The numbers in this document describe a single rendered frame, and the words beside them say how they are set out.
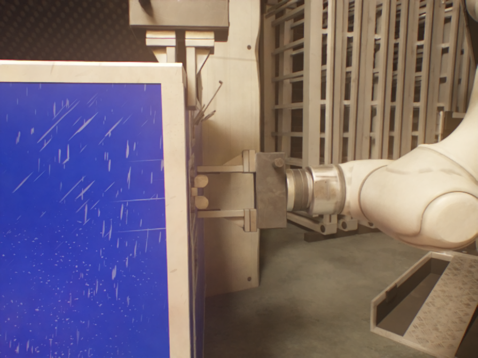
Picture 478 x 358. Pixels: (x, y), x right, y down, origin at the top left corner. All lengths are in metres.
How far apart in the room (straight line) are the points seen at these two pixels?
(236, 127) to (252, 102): 0.16
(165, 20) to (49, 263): 0.34
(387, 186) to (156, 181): 0.31
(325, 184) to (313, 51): 2.30
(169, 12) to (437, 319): 1.69
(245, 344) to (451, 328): 0.85
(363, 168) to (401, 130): 2.71
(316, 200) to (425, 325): 1.31
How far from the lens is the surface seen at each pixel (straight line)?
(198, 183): 0.65
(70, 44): 1.57
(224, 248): 1.99
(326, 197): 0.64
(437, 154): 0.55
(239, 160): 0.65
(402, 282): 2.07
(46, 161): 0.49
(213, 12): 0.54
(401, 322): 1.92
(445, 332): 1.87
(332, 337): 1.76
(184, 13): 0.54
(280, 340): 1.70
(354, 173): 0.65
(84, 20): 1.49
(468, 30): 2.79
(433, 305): 2.00
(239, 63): 1.94
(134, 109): 0.46
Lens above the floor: 0.89
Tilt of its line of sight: 8 degrees down
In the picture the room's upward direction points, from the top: straight up
